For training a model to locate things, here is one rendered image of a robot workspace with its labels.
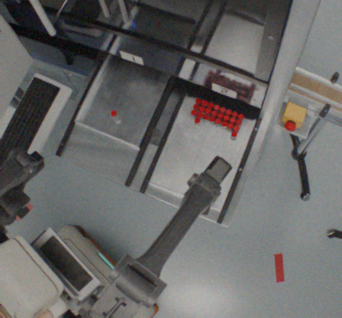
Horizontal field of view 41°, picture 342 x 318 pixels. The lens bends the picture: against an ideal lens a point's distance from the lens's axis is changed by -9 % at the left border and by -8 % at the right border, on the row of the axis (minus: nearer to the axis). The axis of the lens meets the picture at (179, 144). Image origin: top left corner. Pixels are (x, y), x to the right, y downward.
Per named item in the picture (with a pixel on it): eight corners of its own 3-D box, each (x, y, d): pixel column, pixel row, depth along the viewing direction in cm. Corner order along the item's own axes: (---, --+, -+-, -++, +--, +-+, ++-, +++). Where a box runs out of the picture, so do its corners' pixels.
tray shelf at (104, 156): (104, 43, 189) (104, 41, 188) (275, 105, 179) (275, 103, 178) (51, 154, 179) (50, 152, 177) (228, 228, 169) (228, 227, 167)
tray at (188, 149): (186, 96, 180) (186, 93, 176) (254, 121, 176) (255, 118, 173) (150, 184, 173) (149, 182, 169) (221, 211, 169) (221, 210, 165)
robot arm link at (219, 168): (186, 182, 124) (214, 203, 124) (215, 146, 126) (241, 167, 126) (183, 185, 136) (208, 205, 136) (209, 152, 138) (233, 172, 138)
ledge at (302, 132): (285, 93, 180) (285, 92, 179) (316, 106, 178) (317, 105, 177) (274, 126, 177) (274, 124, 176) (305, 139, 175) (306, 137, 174)
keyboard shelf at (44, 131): (24, 67, 198) (21, 64, 196) (75, 90, 194) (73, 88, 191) (-25, 159, 189) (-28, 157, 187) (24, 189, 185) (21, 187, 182)
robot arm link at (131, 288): (82, 307, 89) (123, 337, 89) (123, 259, 95) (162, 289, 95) (75, 313, 130) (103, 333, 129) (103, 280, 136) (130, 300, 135)
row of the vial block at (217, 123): (191, 112, 178) (191, 108, 174) (240, 130, 175) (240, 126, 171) (189, 118, 178) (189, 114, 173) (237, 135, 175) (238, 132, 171)
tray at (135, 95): (115, 45, 187) (114, 41, 184) (177, 66, 183) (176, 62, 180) (76, 123, 180) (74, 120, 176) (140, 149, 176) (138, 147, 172)
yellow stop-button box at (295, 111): (286, 103, 169) (289, 96, 162) (304, 111, 168) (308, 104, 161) (280, 122, 167) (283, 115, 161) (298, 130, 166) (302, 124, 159)
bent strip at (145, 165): (154, 132, 177) (153, 128, 171) (162, 135, 177) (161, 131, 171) (139, 169, 174) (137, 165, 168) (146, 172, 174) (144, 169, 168)
